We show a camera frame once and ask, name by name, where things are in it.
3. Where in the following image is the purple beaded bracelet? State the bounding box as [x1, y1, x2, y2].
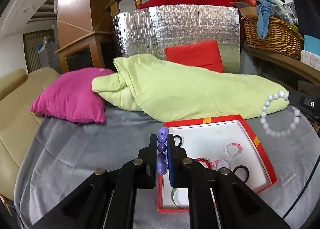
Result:
[157, 126, 170, 176]

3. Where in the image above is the pale pink beaded bracelet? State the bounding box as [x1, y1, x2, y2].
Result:
[211, 159, 232, 170]

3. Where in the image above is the blue cloth in basket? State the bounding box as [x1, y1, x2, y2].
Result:
[257, 0, 274, 40]

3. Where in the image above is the red shallow box tray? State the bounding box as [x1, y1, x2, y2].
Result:
[157, 114, 278, 213]

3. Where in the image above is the clear pink beaded bracelet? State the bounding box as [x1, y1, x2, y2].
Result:
[222, 142, 244, 159]

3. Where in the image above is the magenta pillow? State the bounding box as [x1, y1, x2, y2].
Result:
[29, 67, 114, 123]

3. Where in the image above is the black cable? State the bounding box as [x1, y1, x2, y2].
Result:
[282, 153, 320, 220]

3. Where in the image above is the red cushion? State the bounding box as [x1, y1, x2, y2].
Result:
[164, 40, 224, 73]

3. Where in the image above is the light green folded duvet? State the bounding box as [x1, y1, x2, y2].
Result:
[92, 54, 288, 122]

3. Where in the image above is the white large beaded bracelet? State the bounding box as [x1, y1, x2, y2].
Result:
[260, 91, 302, 138]

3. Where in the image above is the brown wooden cabinet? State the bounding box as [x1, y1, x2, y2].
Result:
[56, 0, 117, 72]

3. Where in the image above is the maroon bangle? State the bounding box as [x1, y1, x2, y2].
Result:
[233, 165, 249, 183]

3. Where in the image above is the silver foil insulation sheet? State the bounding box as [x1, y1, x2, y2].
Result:
[113, 4, 240, 73]

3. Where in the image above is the blue paper box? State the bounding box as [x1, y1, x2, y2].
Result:
[304, 35, 320, 56]

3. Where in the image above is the wooden shelf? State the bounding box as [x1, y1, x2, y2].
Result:
[244, 46, 320, 86]

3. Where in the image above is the red beaded bracelet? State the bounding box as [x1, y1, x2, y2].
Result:
[194, 157, 213, 169]

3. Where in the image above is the beige leather sofa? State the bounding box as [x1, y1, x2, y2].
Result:
[0, 67, 60, 200]

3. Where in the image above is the grey bed blanket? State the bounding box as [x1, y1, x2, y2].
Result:
[14, 106, 319, 228]

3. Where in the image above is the wicker basket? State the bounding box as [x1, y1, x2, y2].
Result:
[241, 15, 304, 60]

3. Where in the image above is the dark navy hanging bag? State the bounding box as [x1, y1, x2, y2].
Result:
[293, 0, 319, 39]

